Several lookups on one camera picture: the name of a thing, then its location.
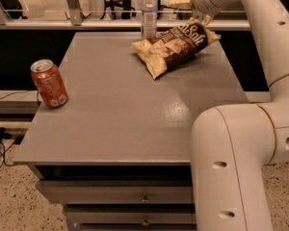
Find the top drawer metal knob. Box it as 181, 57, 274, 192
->
141, 194, 150, 204

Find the orange soda can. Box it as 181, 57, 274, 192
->
30, 59, 68, 108

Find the brown sea salt chip bag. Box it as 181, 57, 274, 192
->
131, 17, 221, 79

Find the metal railing with glass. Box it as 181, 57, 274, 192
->
0, 0, 250, 31

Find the black cable on floor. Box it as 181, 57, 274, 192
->
0, 129, 25, 173

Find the clear plastic water bottle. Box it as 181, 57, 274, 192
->
141, 0, 158, 39

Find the grey cabinet top drawer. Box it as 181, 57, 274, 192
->
36, 181, 194, 205

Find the grey cabinet drawer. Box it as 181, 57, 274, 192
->
64, 204, 197, 224
36, 181, 194, 205

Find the drawer metal knob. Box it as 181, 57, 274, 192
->
142, 218, 150, 226
141, 194, 150, 204

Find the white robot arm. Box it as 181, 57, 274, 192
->
191, 0, 289, 231

